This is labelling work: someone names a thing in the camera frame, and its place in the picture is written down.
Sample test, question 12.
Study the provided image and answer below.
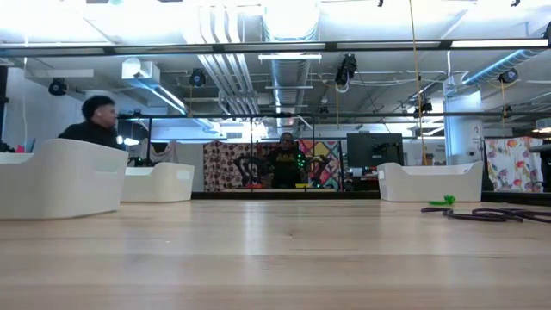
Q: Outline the dark purple rubber band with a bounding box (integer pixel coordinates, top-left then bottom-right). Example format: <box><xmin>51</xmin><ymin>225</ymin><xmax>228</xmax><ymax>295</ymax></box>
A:
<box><xmin>420</xmin><ymin>207</ymin><xmax>524</xmax><ymax>223</ymax></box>
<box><xmin>472</xmin><ymin>208</ymin><xmax>551</xmax><ymax>224</ymax></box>

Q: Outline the person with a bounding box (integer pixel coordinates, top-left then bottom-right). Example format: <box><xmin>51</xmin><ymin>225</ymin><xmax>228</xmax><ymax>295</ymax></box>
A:
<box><xmin>267</xmin><ymin>131</ymin><xmax>309</xmax><ymax>189</ymax></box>
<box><xmin>58</xmin><ymin>95</ymin><xmax>127</xmax><ymax>152</ymax></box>

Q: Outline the brown patterned hanging cloth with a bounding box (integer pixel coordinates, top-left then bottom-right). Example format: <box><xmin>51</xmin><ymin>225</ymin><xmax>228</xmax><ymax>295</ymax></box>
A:
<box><xmin>203</xmin><ymin>140</ymin><xmax>276</xmax><ymax>193</ymax></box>

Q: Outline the colourful geometric hanging cloth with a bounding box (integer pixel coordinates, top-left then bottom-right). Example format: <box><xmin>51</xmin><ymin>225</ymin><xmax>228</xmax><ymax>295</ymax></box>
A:
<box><xmin>299</xmin><ymin>138</ymin><xmax>345</xmax><ymax>190</ymax></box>

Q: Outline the black computer monitor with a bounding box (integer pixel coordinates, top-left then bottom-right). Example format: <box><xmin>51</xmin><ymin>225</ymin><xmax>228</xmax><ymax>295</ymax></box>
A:
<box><xmin>346</xmin><ymin>132</ymin><xmax>405</xmax><ymax>169</ymax></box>

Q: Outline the white ceiling light bar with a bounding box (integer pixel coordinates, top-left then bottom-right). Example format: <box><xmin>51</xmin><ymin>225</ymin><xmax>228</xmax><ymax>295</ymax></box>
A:
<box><xmin>257</xmin><ymin>53</ymin><xmax>323</xmax><ymax>62</ymax></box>

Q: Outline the white ceiling pipe bundle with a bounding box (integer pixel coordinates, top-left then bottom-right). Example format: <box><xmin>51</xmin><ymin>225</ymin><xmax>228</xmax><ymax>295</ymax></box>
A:
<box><xmin>196</xmin><ymin>3</ymin><xmax>262</xmax><ymax>115</ymax></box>

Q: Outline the black ceiling-hung reel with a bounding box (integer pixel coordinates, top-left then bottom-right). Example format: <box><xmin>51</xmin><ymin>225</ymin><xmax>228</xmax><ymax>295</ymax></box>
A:
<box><xmin>498</xmin><ymin>67</ymin><xmax>520</xmax><ymax>85</ymax></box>
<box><xmin>189</xmin><ymin>67</ymin><xmax>207</xmax><ymax>89</ymax></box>
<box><xmin>47</xmin><ymin>77</ymin><xmax>69</xmax><ymax>97</ymax></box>
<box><xmin>412</xmin><ymin>99</ymin><xmax>434</xmax><ymax>118</ymax></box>

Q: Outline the grey hanging cloth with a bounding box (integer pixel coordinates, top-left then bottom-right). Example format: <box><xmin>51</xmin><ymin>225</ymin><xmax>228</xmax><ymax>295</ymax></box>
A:
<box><xmin>128</xmin><ymin>139</ymin><xmax>178</xmax><ymax>165</ymax></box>

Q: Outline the white plastic basket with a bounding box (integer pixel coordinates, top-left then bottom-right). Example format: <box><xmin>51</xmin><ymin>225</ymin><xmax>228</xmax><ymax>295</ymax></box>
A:
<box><xmin>121</xmin><ymin>162</ymin><xmax>195</xmax><ymax>204</ymax></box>
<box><xmin>377</xmin><ymin>161</ymin><xmax>485</xmax><ymax>203</ymax></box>
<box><xmin>0</xmin><ymin>137</ymin><xmax>129</xmax><ymax>220</ymax></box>

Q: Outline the white ceiling air unit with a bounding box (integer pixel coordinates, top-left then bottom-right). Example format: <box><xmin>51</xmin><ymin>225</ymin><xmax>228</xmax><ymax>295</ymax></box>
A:
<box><xmin>121</xmin><ymin>57</ymin><xmax>162</xmax><ymax>81</ymax></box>

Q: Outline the white round column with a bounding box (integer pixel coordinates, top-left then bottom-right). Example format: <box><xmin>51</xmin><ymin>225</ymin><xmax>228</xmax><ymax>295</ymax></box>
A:
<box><xmin>443</xmin><ymin>90</ymin><xmax>486</xmax><ymax>167</ymax></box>

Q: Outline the long black background beam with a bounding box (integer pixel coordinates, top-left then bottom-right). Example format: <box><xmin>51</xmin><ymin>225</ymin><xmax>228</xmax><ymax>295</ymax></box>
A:
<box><xmin>318</xmin><ymin>111</ymin><xmax>551</xmax><ymax>121</ymax></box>

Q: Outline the floral hanging cloth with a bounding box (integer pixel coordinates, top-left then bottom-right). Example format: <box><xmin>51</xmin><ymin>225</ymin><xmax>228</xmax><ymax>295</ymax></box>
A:
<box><xmin>484</xmin><ymin>136</ymin><xmax>544</xmax><ymax>193</ymax></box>

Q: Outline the laptop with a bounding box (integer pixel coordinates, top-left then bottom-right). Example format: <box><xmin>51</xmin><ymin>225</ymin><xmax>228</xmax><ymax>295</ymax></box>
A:
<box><xmin>16</xmin><ymin>137</ymin><xmax>37</xmax><ymax>154</ymax></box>

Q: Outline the black table edge rail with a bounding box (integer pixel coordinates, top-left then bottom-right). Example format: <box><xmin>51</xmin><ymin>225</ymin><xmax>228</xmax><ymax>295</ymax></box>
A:
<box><xmin>191</xmin><ymin>190</ymin><xmax>551</xmax><ymax>207</ymax></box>

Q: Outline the silver ventilation duct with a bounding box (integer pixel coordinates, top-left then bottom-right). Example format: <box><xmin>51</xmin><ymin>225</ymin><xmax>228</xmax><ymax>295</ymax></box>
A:
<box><xmin>263</xmin><ymin>0</ymin><xmax>320</xmax><ymax>130</ymax></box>

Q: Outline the black background workstation frame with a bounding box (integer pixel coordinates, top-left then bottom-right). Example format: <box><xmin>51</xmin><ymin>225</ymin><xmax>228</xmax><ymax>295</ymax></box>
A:
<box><xmin>116</xmin><ymin>112</ymin><xmax>318</xmax><ymax>193</ymax></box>

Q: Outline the black overhead frame bar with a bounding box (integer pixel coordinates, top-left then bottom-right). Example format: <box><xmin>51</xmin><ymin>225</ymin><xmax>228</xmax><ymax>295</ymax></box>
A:
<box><xmin>0</xmin><ymin>39</ymin><xmax>551</xmax><ymax>59</ymax></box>

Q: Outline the ribbed ceiling duct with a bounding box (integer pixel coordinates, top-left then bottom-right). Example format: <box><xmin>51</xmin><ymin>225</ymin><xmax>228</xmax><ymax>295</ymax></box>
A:
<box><xmin>462</xmin><ymin>48</ymin><xmax>544</xmax><ymax>87</ymax></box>

